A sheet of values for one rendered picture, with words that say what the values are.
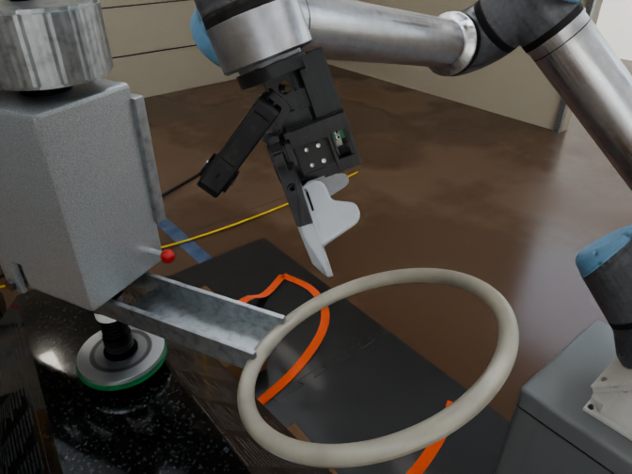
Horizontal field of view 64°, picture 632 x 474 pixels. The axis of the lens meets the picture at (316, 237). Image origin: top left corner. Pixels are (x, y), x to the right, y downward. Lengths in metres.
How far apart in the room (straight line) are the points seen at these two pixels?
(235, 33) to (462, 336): 2.39
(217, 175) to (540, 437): 1.11
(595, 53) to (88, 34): 0.86
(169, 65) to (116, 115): 5.50
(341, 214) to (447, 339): 2.25
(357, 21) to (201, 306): 0.69
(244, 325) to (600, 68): 0.83
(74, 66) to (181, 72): 5.69
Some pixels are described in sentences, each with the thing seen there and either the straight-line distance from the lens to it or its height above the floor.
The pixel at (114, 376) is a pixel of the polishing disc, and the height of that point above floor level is 0.88.
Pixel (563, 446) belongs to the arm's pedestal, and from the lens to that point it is 1.40.
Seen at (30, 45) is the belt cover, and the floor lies 1.64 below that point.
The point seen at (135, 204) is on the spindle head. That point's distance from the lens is 1.13.
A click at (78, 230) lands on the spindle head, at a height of 1.31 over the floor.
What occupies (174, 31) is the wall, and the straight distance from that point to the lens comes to 6.52.
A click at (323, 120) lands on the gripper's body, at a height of 1.65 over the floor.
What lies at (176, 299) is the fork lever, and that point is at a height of 1.07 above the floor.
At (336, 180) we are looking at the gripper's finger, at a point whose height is 1.56.
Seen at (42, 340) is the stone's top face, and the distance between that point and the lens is 1.61.
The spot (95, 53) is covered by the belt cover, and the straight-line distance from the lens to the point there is 0.98.
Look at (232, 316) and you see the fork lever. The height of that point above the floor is 1.08.
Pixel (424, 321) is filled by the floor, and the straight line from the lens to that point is 2.77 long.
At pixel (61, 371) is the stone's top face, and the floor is 0.82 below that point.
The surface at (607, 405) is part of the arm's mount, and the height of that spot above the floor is 0.90.
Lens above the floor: 1.81
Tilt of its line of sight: 33 degrees down
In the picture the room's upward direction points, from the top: straight up
